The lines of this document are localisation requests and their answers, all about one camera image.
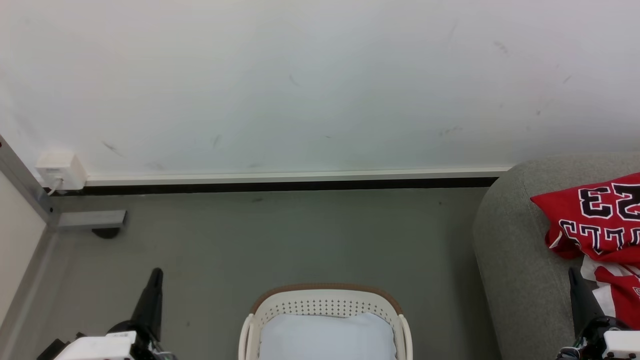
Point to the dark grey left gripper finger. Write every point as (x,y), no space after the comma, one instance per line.
(151,305)

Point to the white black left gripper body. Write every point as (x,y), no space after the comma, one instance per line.
(110,347)

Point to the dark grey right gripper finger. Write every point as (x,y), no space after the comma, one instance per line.
(584,305)

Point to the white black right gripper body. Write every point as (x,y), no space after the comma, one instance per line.
(617,345)

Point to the red white basketball jersey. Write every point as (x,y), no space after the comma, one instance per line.
(600,225)

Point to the white perforated laundry basket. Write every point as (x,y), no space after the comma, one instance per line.
(325,300)

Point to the grey fabric sofa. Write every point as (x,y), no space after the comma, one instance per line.
(520,260)

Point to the black caster wheel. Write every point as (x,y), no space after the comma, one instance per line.
(106,232)

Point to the white black baseboard strip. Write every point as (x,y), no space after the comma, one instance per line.
(280,182)

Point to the light blue folded cloth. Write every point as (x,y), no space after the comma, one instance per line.
(327,337)

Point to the white wall outlet box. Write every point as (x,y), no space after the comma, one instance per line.
(62,170)

